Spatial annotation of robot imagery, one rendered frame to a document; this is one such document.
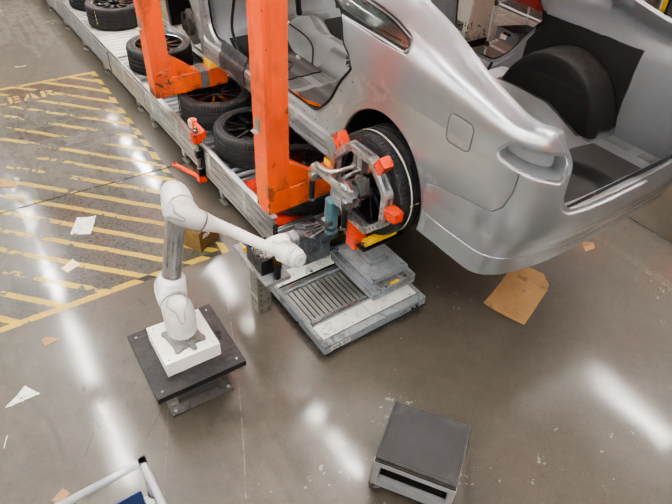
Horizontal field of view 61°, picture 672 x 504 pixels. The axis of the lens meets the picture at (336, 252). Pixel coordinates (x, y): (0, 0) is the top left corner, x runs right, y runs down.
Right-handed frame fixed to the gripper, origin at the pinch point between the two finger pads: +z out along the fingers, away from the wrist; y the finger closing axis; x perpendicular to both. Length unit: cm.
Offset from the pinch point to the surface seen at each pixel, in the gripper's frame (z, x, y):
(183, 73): 24, -14, -255
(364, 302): 30, -75, 5
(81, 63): -11, -83, -485
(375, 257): 51, -57, -12
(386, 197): 33.1, 12.7, 10.1
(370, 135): 43, 35, -20
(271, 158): -1, 12, -59
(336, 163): 34, 8, -40
